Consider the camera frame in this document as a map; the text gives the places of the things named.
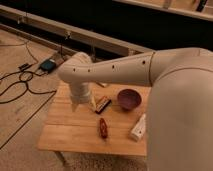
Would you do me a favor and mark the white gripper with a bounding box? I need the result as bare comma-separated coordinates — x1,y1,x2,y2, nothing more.
69,83,91,112

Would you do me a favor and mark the white sponge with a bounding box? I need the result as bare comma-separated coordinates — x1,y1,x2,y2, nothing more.
89,96,97,111

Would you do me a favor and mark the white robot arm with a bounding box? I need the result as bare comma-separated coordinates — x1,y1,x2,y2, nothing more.
58,48,213,171

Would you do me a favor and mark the dark red ceramic bowl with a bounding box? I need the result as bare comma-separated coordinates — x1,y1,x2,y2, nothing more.
117,89,142,110

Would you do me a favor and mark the red and black snack bar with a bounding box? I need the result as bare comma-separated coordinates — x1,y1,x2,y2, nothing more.
95,96,111,114

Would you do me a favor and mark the blue power adapter box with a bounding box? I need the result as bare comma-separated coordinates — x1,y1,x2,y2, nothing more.
39,59,56,73

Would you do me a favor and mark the red chip bag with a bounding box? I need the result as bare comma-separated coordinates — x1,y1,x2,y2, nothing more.
99,118,108,139

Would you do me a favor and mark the wooden table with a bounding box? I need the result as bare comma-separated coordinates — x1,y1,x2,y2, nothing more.
38,82,150,156

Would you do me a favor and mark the metal table leg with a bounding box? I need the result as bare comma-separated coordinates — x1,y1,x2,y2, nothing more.
54,151,67,166

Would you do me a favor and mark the white plastic bottle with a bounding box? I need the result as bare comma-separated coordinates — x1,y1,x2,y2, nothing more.
130,114,146,141

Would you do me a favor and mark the black floor cable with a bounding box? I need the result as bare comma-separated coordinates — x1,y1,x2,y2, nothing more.
0,39,58,105

